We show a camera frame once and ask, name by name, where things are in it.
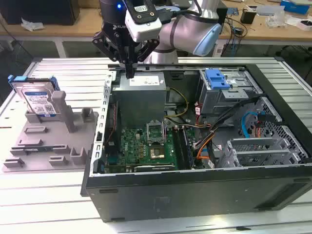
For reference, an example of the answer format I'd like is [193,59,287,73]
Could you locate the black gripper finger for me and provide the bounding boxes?
[130,38,159,79]
[92,31,132,79]

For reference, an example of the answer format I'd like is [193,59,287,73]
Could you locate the hard disk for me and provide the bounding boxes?
[8,75,60,119]

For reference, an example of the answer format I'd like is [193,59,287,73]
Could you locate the metal disk bay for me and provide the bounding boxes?
[218,137,309,169]

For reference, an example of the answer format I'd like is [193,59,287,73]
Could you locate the wooden desk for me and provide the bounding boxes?
[0,0,312,58]

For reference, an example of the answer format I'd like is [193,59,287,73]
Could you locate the grey power supply unit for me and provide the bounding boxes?
[111,72,168,122]

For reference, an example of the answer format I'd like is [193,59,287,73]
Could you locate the large black box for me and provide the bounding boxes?
[0,0,81,26]

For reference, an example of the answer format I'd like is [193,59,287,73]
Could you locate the metal socket cover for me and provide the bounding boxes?
[145,121,164,144]

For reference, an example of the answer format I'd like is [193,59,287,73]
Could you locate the blue plastic drive latch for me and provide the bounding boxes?
[205,69,231,90]

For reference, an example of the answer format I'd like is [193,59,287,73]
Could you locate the crumpled white plastic wrap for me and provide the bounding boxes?
[20,17,46,32]

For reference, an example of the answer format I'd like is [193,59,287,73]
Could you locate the black speaker box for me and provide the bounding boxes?
[215,6,229,25]

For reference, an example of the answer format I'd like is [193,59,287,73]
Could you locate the metal optical drive cage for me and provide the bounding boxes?
[197,69,263,116]

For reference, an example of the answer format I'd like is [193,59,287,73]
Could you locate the green motherboard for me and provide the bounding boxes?
[104,126,195,174]

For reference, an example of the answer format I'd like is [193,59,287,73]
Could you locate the black RAM stick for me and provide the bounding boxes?
[173,126,187,170]
[181,126,195,169]

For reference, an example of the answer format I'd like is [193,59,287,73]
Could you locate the small black container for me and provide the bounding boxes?
[240,8,258,24]

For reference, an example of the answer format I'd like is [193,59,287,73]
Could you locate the CPU socket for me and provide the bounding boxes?
[149,145,166,160]

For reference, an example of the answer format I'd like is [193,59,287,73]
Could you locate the grey parts rack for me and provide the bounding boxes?
[2,90,100,173]

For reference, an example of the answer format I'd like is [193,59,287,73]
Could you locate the black graphics card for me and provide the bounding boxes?
[133,163,176,173]

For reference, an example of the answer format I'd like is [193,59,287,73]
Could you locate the clear plastic bags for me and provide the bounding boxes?
[264,9,286,27]

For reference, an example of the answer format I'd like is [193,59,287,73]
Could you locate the blue cardboard box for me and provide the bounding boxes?
[280,0,310,15]

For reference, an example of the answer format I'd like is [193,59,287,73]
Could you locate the black open PC case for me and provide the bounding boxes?
[80,62,312,223]

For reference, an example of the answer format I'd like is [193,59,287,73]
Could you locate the white tray with black part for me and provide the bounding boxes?
[286,16,312,31]

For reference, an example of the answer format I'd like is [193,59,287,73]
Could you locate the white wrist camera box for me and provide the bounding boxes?
[124,11,163,42]

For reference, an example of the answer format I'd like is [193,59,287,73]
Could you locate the thick black camera cable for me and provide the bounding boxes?
[157,6,177,24]

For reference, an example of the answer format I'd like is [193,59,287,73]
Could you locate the yellow power wire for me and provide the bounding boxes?
[164,87,190,119]

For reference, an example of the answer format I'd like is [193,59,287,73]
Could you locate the red and black fan wire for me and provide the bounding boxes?
[107,102,120,147]

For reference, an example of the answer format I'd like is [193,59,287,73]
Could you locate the black cable bundle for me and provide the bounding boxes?
[192,97,259,150]

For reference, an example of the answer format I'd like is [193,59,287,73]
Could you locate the orange data wire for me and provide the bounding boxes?
[194,136,213,160]

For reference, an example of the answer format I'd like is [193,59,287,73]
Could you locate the blue data wire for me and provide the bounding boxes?
[240,109,259,138]

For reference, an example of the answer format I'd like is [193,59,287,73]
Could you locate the power wire with black plug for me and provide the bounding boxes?
[253,110,268,138]

